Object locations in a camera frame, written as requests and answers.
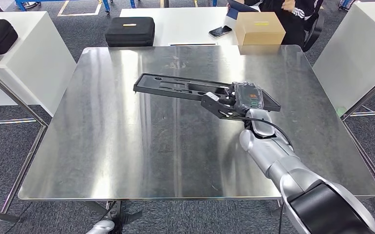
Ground person's hand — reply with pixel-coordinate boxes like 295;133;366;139
281;0;296;12

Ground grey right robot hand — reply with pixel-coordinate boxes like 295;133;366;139
228;81;265;114

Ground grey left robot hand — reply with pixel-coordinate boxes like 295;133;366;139
112;211;143;234

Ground black plastic plate bracket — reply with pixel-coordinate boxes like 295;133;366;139
133;73;281;114

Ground person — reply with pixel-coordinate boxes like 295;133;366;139
244;0;324;52

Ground black office chair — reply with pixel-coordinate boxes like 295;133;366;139
303;13;324;53

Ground brown cardboard box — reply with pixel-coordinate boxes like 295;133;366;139
234;12;286;46

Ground dark blue tablet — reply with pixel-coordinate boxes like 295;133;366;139
226;0;260;20

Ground black smartphone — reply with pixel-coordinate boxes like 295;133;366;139
208;25;233;39

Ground white desk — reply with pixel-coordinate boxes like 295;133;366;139
312;1;375;116
119;6;263;47
0;11;77;117

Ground black zip case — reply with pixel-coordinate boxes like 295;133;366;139
105;17;156;48

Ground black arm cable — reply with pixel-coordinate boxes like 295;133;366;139
236;117;294;149

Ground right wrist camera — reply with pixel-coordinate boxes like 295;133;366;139
200;92;251;122

